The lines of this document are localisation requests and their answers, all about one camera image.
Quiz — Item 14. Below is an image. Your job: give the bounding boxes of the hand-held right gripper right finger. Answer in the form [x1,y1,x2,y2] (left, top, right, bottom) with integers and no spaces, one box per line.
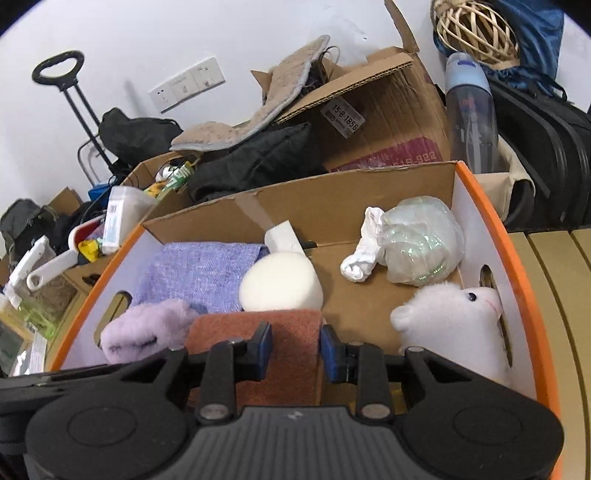
[320,324,481,425]

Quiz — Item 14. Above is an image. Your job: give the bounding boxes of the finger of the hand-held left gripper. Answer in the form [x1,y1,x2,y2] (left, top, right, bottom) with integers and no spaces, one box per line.
[0,357,171,398]

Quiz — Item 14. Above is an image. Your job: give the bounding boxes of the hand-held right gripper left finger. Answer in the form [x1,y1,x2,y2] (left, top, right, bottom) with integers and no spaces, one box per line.
[108,322,273,425]

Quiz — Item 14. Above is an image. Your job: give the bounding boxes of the terracotta towel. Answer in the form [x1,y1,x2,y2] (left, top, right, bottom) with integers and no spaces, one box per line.
[185,309,324,407]

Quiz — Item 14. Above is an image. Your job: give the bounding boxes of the orange and white cardboard box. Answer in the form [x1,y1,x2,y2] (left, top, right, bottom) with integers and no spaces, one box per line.
[44,161,564,480]

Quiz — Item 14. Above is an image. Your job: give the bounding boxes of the round white foam sponge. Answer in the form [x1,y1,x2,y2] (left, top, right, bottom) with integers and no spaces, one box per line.
[239,251,324,313]

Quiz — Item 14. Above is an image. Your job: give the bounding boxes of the lilac fluffy plush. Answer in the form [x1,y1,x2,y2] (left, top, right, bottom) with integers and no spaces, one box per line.
[100,298,199,365]

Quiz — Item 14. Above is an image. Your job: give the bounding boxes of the white plush toy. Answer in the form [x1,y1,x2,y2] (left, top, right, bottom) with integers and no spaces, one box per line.
[390,282,513,386]

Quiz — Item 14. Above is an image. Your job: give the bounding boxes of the clear plastic packets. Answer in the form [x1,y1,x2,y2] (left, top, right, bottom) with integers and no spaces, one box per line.
[0,291,65,374]

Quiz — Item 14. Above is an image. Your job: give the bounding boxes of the white sock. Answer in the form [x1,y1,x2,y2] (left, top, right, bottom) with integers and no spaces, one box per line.
[340,206,389,283]

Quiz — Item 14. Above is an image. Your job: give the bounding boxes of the purple knitted cloth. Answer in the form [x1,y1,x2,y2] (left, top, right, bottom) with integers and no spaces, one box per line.
[131,242,271,315]

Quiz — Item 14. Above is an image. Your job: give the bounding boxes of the white sponge block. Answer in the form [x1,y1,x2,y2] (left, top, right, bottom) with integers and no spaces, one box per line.
[264,220,308,254]

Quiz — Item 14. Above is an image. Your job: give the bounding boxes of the yellow packet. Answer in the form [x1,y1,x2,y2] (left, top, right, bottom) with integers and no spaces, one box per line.
[78,239,102,264]

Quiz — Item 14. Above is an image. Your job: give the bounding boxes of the red rimmed white container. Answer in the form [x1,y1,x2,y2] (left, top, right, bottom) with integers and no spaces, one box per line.
[69,217,107,254]

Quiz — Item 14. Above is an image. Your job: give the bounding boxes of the plastic wrapped ball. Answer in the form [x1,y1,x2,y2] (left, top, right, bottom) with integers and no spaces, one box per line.
[376,196,466,283]

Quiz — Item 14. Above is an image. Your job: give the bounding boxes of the olive black backpack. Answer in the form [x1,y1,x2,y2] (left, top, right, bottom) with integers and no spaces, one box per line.
[0,198,56,259]

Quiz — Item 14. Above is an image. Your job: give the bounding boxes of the white plastic container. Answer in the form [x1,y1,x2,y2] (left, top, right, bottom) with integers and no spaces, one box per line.
[102,185,158,254]

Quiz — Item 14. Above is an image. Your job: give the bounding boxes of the green packets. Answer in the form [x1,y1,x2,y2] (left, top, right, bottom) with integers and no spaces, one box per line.
[143,161,195,195]

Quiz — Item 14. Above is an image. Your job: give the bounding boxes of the black dark cloth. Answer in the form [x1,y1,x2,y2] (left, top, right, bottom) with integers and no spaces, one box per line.
[187,122,324,201]

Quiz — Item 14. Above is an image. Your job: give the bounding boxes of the plain brown cardboard box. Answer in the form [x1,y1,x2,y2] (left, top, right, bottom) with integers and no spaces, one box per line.
[119,152,204,222]

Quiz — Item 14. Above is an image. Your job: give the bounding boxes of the beige slatted panel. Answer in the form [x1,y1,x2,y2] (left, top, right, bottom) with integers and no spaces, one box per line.
[505,228,591,480]

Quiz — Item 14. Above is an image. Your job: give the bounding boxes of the beige fabric bag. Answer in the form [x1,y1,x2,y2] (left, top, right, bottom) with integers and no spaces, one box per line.
[473,138,536,217]

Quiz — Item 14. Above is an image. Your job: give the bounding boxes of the red printed cardboard box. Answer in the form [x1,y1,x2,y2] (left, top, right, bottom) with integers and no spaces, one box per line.
[252,0,455,174]

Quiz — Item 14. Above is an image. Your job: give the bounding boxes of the black bag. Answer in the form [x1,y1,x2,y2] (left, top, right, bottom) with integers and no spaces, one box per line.
[98,107,185,167]

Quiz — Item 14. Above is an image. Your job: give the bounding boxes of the beige padded mat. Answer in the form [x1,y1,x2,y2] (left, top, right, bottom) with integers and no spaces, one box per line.
[170,34,331,153]

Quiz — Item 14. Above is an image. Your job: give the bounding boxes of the clear water bottle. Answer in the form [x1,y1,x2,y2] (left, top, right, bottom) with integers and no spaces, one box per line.
[444,52,499,174]

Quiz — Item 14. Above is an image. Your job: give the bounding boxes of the black suitcase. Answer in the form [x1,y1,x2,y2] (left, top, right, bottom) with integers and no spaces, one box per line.
[487,74,591,232]

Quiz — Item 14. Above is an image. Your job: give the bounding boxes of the wicker ball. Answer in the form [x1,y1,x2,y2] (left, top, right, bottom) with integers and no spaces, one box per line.
[436,0,518,70]

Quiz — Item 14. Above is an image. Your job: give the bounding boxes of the blue cloth bag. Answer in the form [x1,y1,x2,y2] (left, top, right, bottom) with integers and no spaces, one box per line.
[431,0,566,100]

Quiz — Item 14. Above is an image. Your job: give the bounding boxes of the white wall socket panel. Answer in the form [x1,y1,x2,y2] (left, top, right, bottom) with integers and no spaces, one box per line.
[148,56,227,114]

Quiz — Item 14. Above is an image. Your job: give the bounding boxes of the black cables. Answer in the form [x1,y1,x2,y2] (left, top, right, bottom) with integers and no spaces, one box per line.
[307,46,342,88]

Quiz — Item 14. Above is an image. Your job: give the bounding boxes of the black trolley handle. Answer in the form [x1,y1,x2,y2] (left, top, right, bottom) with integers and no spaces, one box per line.
[31,50,116,185]

